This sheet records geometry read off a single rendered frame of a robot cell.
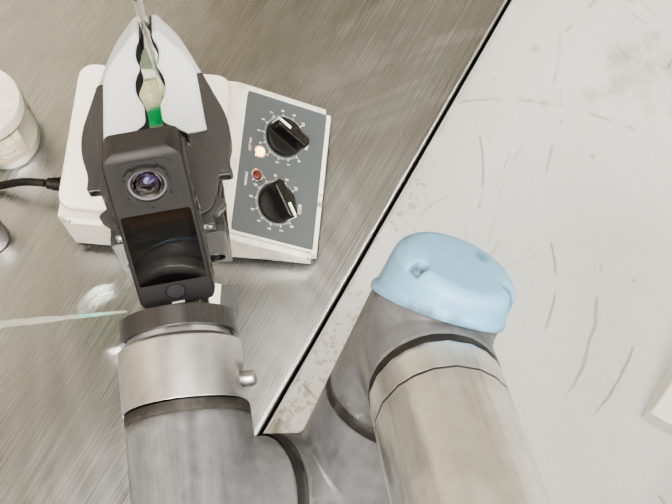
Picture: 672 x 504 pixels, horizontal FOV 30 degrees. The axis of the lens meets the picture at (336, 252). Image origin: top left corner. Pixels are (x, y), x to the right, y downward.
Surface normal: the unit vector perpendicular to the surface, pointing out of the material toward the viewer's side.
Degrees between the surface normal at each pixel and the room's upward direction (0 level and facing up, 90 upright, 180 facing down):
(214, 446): 27
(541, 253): 0
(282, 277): 0
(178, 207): 57
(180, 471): 4
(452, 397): 40
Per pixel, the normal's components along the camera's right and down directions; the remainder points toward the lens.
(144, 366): -0.44, -0.21
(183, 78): 0.00, -0.31
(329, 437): -0.69, 0.11
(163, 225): 0.14, 0.64
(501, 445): 0.30, -0.82
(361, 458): -0.28, 0.38
